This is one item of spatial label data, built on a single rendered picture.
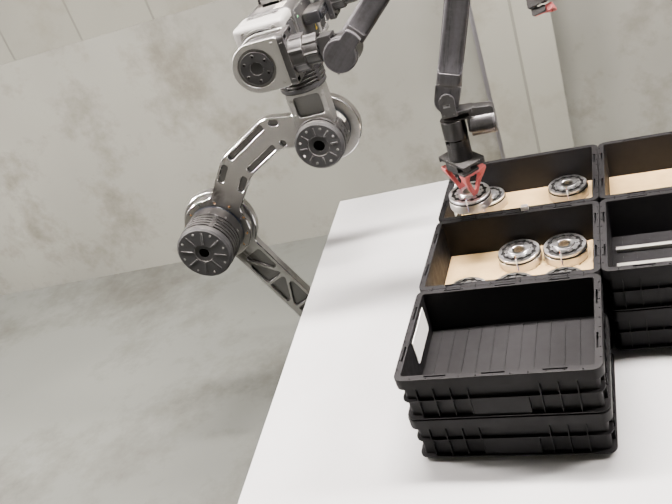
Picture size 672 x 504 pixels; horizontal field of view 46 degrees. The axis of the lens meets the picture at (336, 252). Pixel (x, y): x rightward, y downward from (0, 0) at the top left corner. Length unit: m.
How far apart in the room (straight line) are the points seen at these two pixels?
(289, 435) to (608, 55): 2.39
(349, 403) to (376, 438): 0.15
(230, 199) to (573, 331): 1.19
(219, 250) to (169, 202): 1.94
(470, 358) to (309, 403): 0.46
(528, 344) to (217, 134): 2.61
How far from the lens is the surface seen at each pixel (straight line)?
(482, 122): 1.84
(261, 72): 1.88
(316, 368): 2.07
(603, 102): 3.79
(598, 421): 1.59
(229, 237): 2.42
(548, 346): 1.72
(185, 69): 3.96
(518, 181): 2.29
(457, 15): 1.78
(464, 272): 2.00
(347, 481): 1.76
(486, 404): 1.59
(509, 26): 3.45
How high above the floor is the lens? 1.92
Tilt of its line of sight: 29 degrees down
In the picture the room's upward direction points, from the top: 20 degrees counter-clockwise
